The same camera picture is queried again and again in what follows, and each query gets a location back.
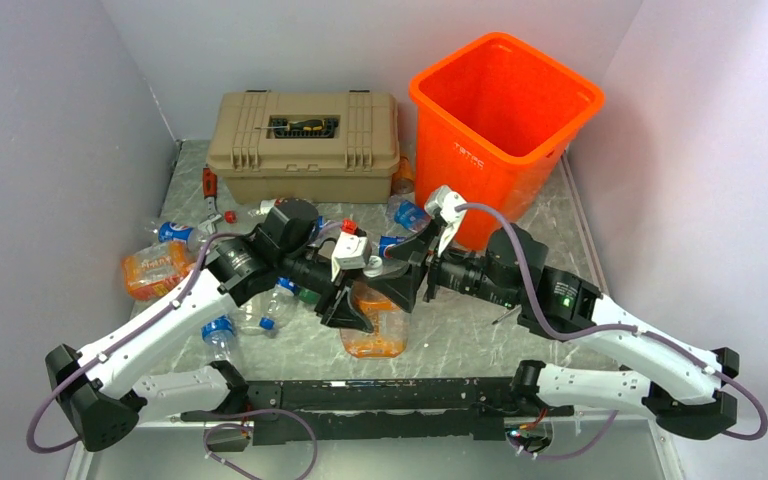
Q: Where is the pepsi bottle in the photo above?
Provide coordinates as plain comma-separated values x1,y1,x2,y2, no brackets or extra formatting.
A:
378,235,406,259
140,218,210,252

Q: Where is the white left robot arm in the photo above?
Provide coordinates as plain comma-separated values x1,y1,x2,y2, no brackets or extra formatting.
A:
45,199,372,452

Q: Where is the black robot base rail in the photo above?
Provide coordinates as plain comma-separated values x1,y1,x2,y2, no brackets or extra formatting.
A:
178,374,574,446

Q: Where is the red label clear bottle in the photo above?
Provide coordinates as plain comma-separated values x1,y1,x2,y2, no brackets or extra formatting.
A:
248,198,284,217

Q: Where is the orange plastic bin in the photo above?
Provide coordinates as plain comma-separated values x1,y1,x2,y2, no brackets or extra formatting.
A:
409,32,605,222

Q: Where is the black yellow screwdriver on toolbox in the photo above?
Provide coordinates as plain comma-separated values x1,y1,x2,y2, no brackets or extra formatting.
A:
265,118,325,132

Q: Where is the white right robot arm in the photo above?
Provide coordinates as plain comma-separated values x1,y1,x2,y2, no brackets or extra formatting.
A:
375,223,739,440

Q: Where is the blue label bottle front left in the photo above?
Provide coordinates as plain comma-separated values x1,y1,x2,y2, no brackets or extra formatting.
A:
200,315,243,368

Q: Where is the yellow black screwdriver on table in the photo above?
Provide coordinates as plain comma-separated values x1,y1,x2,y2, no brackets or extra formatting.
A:
491,309,520,325

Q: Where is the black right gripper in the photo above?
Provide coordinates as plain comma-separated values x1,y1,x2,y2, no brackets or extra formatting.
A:
366,220,519,312

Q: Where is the orange bottle behind toolbox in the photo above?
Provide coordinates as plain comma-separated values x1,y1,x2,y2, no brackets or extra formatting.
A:
391,155,415,195

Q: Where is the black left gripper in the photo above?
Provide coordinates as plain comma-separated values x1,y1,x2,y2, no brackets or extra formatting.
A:
278,247,380,333

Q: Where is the large orange label bottle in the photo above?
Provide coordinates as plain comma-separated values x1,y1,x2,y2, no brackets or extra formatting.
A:
340,284,411,358

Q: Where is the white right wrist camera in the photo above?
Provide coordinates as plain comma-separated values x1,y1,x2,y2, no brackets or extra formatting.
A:
425,185,467,257

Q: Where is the red handled tool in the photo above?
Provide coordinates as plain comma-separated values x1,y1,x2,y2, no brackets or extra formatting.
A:
199,166,222,235

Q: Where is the crushed orange label bottle left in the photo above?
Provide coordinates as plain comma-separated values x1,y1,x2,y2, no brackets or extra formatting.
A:
120,241,195,301

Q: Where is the tan plastic toolbox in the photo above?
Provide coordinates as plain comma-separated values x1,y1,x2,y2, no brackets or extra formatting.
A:
207,90,401,204

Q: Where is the blue label bottle near bin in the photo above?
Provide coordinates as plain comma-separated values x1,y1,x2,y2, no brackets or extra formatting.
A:
387,195,431,233

